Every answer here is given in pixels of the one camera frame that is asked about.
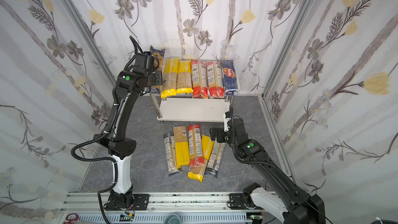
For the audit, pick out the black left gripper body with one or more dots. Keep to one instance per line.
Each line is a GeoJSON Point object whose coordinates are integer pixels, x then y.
{"type": "Point", "coordinates": [157, 78]}

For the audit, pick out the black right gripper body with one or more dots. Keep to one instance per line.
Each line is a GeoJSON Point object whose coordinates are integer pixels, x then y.
{"type": "Point", "coordinates": [223, 135]}

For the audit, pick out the dark blue clear spaghetti pack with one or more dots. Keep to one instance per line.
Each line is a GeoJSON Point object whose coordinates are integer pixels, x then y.
{"type": "Point", "coordinates": [159, 54]}

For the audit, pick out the yellow-banded whole wheat pack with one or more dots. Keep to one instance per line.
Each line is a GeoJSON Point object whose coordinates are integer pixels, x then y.
{"type": "Point", "coordinates": [170, 78]}

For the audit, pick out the blue Barilla spaghetti pack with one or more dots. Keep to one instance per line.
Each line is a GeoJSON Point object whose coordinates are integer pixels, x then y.
{"type": "Point", "coordinates": [230, 83]}

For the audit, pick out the red spaghetti pack with label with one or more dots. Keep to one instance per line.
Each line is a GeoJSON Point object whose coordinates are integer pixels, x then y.
{"type": "Point", "coordinates": [199, 79]}

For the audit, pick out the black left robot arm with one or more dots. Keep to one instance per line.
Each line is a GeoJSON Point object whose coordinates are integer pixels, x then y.
{"type": "Point", "coordinates": [120, 148]}

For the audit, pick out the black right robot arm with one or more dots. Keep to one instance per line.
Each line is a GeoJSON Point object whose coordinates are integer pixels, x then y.
{"type": "Point", "coordinates": [291, 204]}

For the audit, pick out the clear spaghetti pack barcode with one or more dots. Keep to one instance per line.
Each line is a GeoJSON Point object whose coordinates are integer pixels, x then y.
{"type": "Point", "coordinates": [214, 162]}

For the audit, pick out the white two-tier shelf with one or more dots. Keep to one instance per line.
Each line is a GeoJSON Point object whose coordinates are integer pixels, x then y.
{"type": "Point", "coordinates": [191, 109]}

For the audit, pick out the yellow bottom spaghetti pack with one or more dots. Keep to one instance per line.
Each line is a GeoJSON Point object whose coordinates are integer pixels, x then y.
{"type": "Point", "coordinates": [197, 173]}

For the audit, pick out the yellow whole wheat spaghetti pack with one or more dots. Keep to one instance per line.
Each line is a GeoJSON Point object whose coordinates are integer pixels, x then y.
{"type": "Point", "coordinates": [181, 146]}

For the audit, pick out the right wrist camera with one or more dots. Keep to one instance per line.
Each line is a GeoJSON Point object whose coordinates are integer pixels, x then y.
{"type": "Point", "coordinates": [227, 118]}

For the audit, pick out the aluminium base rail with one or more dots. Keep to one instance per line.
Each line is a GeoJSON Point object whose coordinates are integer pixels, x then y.
{"type": "Point", "coordinates": [169, 208]}

